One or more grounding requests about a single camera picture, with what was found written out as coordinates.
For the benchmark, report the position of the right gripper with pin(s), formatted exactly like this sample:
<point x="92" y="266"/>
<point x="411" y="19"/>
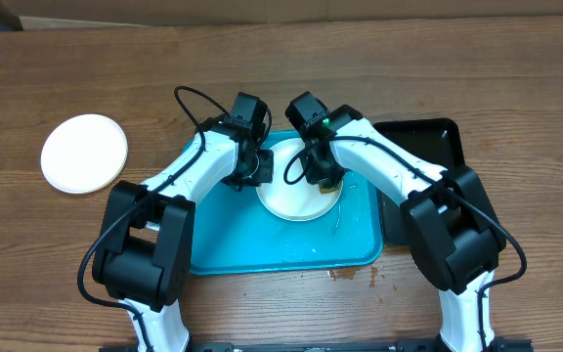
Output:
<point x="325" y="177"/>

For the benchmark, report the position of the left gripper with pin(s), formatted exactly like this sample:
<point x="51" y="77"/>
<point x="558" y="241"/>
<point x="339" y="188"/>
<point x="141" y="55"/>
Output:
<point x="265" y="176"/>

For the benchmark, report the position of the white plate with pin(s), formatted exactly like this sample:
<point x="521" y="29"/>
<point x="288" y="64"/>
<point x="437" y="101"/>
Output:
<point x="84" y="154"/>
<point x="298" y="202"/>

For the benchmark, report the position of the green yellow sponge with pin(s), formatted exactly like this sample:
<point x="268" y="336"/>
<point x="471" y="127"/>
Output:
<point x="329" y="187"/>

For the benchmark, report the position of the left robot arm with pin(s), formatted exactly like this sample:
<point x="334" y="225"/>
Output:
<point x="142" y="256"/>

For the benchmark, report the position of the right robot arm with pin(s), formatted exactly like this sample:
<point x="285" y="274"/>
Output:
<point x="451" y="227"/>

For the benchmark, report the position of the teal plastic tray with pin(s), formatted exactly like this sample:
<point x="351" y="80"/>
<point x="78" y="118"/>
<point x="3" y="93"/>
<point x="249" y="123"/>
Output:
<point x="236" y="234"/>

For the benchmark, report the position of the black water tray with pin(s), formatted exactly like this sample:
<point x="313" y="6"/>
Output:
<point x="434" y="140"/>

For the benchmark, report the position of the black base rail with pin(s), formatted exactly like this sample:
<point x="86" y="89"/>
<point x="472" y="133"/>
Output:
<point x="402" y="345"/>

